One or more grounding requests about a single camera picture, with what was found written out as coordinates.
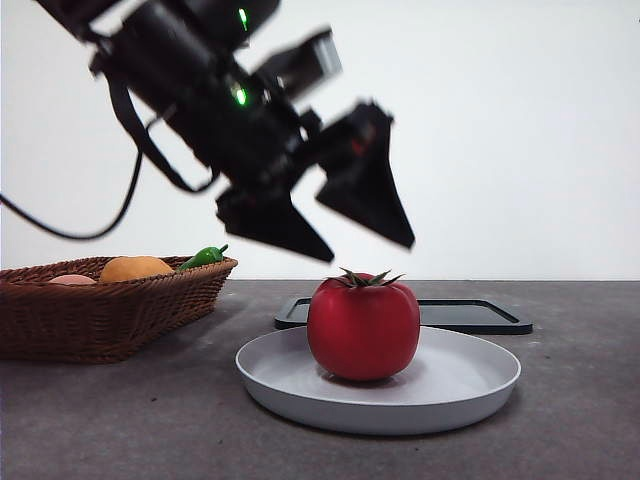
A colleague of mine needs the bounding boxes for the red tomato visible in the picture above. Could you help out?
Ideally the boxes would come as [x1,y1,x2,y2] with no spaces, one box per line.
[306,267,422,383]

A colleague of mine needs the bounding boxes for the green chili pepper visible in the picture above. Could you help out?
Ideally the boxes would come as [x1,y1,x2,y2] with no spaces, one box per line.
[174,243,230,272]

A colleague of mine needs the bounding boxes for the black rectangular tray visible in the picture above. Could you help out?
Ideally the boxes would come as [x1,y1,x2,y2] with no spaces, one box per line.
[273,296,534,336]

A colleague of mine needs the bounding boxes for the brown wicker basket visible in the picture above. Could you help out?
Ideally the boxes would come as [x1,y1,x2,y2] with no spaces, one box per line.
[0,255,239,365]

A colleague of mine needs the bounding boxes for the pale pink egg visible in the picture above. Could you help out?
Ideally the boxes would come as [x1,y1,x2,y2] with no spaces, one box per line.
[48,273,98,287]

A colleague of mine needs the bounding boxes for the grey round plate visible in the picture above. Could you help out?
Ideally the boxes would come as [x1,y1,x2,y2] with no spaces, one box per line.
[234,324,523,437]

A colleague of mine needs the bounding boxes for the pale grey camera box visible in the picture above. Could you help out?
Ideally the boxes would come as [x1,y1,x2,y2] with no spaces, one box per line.
[249,27,344,101]

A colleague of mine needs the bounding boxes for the flat black cable band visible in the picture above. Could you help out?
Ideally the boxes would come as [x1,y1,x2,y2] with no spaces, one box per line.
[106,79,222,195]

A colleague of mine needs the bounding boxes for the thin black cable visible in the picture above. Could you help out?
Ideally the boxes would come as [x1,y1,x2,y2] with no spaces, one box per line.
[0,147,146,242]

